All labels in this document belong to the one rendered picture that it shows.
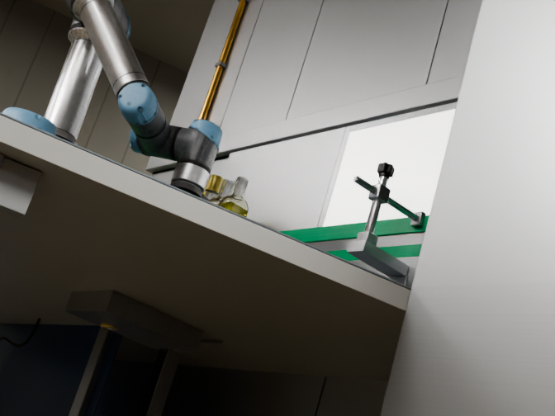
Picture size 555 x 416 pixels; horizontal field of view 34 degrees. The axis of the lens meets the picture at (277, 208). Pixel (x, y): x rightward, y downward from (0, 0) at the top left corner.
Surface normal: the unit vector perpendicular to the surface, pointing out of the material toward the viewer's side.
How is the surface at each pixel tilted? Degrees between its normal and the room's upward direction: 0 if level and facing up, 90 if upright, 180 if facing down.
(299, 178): 90
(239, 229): 90
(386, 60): 90
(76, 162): 90
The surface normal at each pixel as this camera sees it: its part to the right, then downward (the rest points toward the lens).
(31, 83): 0.40, -0.21
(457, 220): -0.72, -0.43
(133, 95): -0.15, -0.42
